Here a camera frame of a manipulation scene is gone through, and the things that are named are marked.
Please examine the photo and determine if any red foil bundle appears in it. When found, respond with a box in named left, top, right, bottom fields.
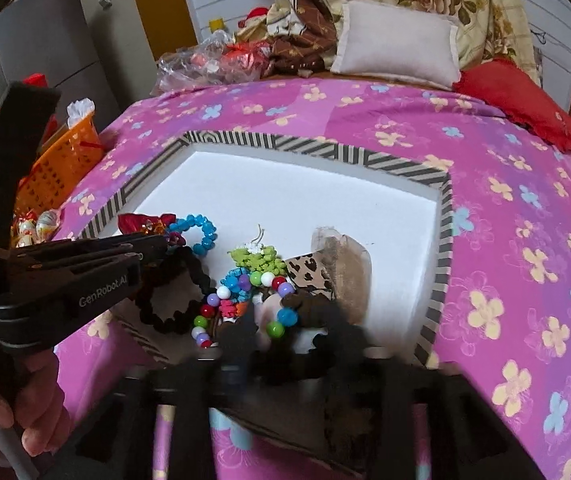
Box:
left=220, top=42, right=271, bottom=81

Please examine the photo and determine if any pink floral bed sheet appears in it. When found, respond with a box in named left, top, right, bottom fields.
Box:
left=55, top=76, right=571, bottom=480

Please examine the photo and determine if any green flower bead bracelet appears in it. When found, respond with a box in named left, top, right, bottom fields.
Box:
left=218, top=241, right=289, bottom=321

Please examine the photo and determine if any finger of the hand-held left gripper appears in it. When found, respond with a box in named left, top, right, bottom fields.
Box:
left=12, top=233, right=170, bottom=274

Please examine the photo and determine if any leopard print hair bow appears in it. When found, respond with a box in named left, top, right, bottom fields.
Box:
left=284, top=226, right=372, bottom=328

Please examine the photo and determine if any white tissue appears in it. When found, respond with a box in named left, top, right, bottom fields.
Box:
left=66, top=99, right=97, bottom=128

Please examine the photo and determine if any person's left hand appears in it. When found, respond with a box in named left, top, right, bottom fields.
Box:
left=0, top=347, right=74, bottom=467

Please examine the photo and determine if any blue bead bracelet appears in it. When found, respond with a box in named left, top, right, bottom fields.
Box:
left=168, top=214, right=217, bottom=257

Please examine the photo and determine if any orange plastic basket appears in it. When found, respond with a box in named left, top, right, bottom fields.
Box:
left=12, top=109, right=105, bottom=223

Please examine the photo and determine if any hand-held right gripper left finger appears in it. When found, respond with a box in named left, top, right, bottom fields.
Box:
left=55, top=309, right=261, bottom=480

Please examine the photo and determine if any brown patterned cloth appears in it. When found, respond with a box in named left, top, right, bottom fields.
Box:
left=265, top=2, right=341, bottom=73

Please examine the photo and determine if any grey refrigerator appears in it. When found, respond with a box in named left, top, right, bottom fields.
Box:
left=0, top=0, right=123, bottom=126

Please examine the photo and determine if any multicolour round bead bracelet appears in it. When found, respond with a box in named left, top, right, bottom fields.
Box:
left=191, top=271, right=300, bottom=350

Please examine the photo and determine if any black scrunchie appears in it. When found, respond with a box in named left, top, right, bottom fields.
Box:
left=134, top=246, right=216, bottom=337

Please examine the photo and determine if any striped cardboard box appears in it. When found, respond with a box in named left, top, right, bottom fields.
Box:
left=79, top=130, right=454, bottom=477

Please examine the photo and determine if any clear plastic bag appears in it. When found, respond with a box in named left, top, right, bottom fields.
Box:
left=155, top=30, right=236, bottom=96

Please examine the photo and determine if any red plush toy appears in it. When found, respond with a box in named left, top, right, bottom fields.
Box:
left=238, top=7, right=270, bottom=31

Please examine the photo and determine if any red hair bow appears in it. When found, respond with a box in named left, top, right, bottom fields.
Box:
left=116, top=211, right=177, bottom=237

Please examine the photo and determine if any red cushion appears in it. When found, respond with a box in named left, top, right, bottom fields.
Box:
left=451, top=58, right=571, bottom=155

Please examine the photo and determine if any white pillow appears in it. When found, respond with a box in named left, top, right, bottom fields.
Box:
left=329, top=0, right=462, bottom=92

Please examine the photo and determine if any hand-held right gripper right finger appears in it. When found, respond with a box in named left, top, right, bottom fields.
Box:
left=310, top=307, right=529, bottom=480

